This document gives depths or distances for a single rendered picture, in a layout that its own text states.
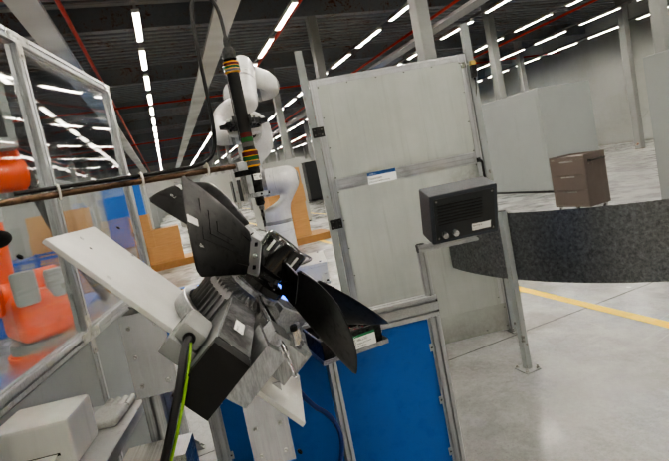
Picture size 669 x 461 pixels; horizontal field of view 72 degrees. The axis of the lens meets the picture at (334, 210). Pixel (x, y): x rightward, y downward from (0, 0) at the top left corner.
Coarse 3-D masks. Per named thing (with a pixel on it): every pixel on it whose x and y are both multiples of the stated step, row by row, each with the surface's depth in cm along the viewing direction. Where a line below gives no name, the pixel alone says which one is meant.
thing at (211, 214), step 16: (192, 192) 93; (192, 208) 90; (208, 208) 95; (224, 208) 101; (192, 224) 88; (208, 224) 93; (224, 224) 98; (240, 224) 105; (192, 240) 85; (208, 240) 91; (224, 240) 97; (240, 240) 103; (208, 256) 89; (224, 256) 96; (240, 256) 102; (208, 272) 88; (224, 272) 95; (240, 272) 102
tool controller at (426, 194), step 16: (480, 176) 174; (432, 192) 165; (448, 192) 163; (464, 192) 164; (480, 192) 164; (496, 192) 166; (432, 208) 163; (448, 208) 164; (464, 208) 165; (480, 208) 166; (496, 208) 168; (432, 224) 165; (448, 224) 166; (464, 224) 167; (480, 224) 168; (496, 224) 170; (432, 240) 168; (448, 240) 168
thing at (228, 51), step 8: (224, 40) 121; (224, 48) 121; (232, 48) 121; (224, 56) 121; (232, 56) 121; (248, 168) 123; (256, 168) 124; (256, 176) 123; (256, 184) 124; (256, 200) 125; (264, 200) 125
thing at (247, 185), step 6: (240, 162) 121; (246, 162) 122; (240, 168) 121; (246, 168) 122; (234, 174) 123; (240, 174) 121; (246, 174) 121; (246, 180) 122; (246, 186) 122; (252, 186) 123; (246, 192) 123; (252, 192) 123; (258, 192) 122; (264, 192) 123; (270, 192) 125
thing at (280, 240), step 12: (264, 240) 115; (276, 240) 112; (264, 252) 113; (276, 252) 112; (288, 252) 112; (300, 252) 120; (264, 264) 112; (276, 264) 112; (300, 264) 116; (252, 276) 111; (264, 276) 113; (276, 276) 113; (264, 288) 111; (276, 288) 116; (276, 300) 115
